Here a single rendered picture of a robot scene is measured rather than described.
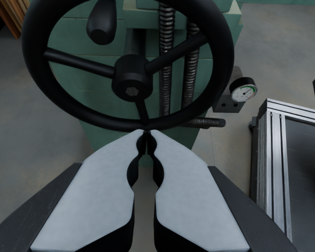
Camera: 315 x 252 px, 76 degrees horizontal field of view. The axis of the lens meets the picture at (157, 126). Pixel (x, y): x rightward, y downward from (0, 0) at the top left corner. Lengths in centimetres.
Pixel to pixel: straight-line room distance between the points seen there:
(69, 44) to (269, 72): 152
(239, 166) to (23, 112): 131
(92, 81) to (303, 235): 91
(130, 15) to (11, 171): 109
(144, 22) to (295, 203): 89
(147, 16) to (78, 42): 21
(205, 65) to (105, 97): 30
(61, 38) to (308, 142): 110
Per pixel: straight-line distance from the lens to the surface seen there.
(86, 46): 51
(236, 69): 68
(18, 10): 193
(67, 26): 50
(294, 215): 100
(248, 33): 213
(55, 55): 30
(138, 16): 35
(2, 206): 125
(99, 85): 59
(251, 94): 56
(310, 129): 126
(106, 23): 19
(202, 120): 53
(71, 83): 61
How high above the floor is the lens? 103
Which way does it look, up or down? 57 degrees down
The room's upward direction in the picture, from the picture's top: 5 degrees clockwise
